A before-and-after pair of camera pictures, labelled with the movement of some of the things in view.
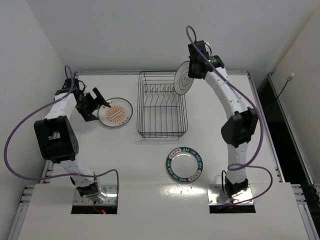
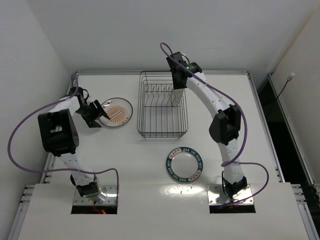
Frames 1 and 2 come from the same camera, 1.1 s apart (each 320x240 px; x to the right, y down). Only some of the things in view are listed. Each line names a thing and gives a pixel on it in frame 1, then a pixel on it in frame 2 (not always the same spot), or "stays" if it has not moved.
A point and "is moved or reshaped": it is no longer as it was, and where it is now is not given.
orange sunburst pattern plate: [119, 114] stays
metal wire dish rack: [161, 111] stays
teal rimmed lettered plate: [184, 164] stays
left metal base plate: [111, 191] stays
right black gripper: [194, 69] to [179, 81]
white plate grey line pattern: [183, 83] is moved or reshaped
